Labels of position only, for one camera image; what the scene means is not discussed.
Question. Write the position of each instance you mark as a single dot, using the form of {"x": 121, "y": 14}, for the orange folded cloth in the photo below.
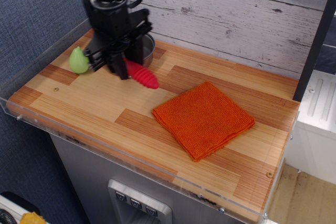
{"x": 203, "y": 120}

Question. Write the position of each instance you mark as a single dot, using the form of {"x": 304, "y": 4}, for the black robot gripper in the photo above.
{"x": 118, "y": 34}

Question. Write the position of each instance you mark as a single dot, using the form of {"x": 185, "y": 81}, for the black vertical frame post right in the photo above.
{"x": 314, "y": 52}

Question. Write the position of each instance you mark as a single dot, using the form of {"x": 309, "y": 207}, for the stainless steel pot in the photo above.
{"x": 148, "y": 49}

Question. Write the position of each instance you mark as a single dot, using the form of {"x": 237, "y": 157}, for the yellow object at bottom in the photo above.
{"x": 32, "y": 218}

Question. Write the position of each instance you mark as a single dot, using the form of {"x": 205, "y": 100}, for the red-handled metal spoon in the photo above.
{"x": 141, "y": 74}

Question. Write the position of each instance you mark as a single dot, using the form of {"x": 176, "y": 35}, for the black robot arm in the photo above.
{"x": 118, "y": 34}

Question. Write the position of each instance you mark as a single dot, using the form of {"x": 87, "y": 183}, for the green plastic pear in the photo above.
{"x": 78, "y": 62}

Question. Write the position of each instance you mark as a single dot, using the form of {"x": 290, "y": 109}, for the grey cabinet with dispenser panel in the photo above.
{"x": 111, "y": 192}

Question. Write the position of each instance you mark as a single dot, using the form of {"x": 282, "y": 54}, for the clear acrylic table guard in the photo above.
{"x": 114, "y": 118}

